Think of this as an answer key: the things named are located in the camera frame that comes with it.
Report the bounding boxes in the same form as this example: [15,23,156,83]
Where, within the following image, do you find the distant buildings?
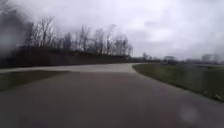
[141,52,223,66]

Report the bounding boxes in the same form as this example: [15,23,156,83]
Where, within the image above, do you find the grass area beside path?
[0,69,73,93]

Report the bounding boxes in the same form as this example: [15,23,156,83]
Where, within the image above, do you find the grass verge with slope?
[132,63,224,103]

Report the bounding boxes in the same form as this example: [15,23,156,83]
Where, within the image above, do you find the pale concrete path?
[0,62,148,75]

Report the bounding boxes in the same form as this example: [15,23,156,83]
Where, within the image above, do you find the row of bare trees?
[24,15,134,58]

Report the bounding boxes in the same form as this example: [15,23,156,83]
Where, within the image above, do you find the dark hedge bank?
[0,46,144,69]

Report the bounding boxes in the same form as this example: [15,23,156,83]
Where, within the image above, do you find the grey asphalt path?
[0,68,224,128]

